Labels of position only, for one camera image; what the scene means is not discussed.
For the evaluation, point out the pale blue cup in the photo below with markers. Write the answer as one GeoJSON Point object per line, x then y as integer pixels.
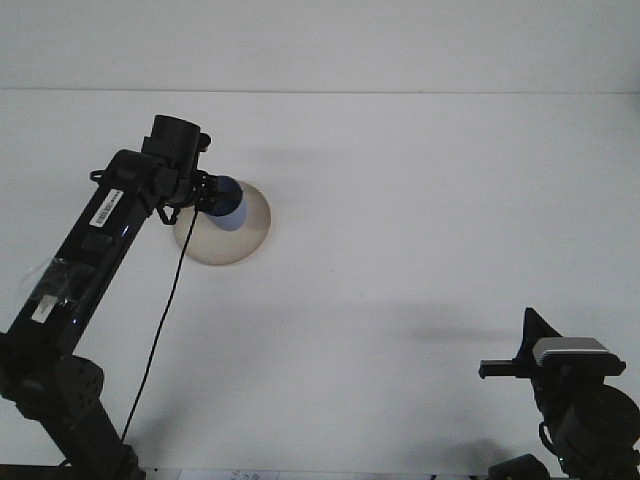
{"type": "Point", "coordinates": [232, 217]}

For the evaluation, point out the pale round plate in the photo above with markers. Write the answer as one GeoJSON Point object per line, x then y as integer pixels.
{"type": "Point", "coordinates": [235, 245]}

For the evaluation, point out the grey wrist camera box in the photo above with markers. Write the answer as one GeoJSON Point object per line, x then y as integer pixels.
{"type": "Point", "coordinates": [575, 352]}

